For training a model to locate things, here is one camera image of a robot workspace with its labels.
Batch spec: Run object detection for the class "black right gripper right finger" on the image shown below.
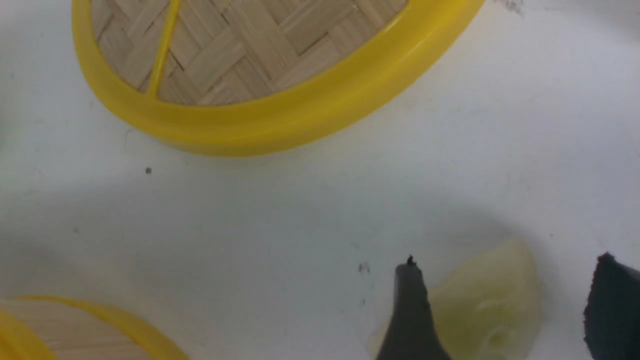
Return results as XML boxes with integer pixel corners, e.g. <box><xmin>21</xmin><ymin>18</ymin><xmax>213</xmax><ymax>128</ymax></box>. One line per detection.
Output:
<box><xmin>583</xmin><ymin>252</ymin><xmax>640</xmax><ymax>360</ymax></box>

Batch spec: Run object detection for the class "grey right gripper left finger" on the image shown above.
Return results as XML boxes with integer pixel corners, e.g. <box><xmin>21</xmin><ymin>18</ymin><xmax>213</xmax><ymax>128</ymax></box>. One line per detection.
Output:
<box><xmin>375</xmin><ymin>255</ymin><xmax>451</xmax><ymax>360</ymax></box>

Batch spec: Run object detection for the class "greenish translucent dumpling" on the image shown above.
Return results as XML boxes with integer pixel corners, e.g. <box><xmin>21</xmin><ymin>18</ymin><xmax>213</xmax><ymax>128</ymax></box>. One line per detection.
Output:
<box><xmin>367</xmin><ymin>239</ymin><xmax>542</xmax><ymax>360</ymax></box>

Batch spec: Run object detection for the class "woven steamer lid yellow rim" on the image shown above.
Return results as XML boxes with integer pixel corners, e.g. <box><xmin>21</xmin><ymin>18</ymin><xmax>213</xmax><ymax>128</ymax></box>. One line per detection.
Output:
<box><xmin>71</xmin><ymin>0</ymin><xmax>483</xmax><ymax>157</ymax></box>

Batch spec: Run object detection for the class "bamboo steamer tray yellow rim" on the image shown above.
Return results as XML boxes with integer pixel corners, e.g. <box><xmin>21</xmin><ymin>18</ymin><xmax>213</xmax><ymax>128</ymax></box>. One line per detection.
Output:
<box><xmin>0</xmin><ymin>296</ymin><xmax>187</xmax><ymax>360</ymax></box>

